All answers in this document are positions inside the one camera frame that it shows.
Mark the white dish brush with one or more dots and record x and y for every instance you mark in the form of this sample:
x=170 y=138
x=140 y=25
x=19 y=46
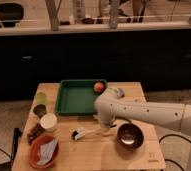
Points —
x=82 y=132

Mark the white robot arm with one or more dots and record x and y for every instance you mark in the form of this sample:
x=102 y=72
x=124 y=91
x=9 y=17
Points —
x=111 y=104

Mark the orange ball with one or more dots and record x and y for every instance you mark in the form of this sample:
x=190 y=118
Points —
x=98 y=87

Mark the green plastic tray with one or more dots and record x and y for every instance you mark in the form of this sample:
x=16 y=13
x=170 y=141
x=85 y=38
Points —
x=76 y=97

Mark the blue sponge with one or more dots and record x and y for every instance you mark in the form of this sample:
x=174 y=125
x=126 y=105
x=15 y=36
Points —
x=121 y=93

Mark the clear plastic box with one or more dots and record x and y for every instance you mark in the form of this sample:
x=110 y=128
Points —
x=139 y=99

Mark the white paper cup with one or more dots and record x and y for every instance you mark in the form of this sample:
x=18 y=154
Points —
x=49 y=122

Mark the dark metal cup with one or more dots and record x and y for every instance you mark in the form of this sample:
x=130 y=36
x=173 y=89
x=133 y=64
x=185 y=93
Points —
x=40 y=110

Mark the dark brown bowl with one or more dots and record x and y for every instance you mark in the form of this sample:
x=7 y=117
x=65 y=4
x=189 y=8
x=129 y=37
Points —
x=130 y=136

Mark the brown grape bunch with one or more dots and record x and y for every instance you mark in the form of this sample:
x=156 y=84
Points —
x=36 y=131

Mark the grey folded cloth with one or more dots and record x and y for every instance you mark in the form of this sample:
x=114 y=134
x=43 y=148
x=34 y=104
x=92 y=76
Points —
x=46 y=152

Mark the orange plate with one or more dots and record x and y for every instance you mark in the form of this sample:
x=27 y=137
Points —
x=34 y=151

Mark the black chair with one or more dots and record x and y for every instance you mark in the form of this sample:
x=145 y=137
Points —
x=11 y=14

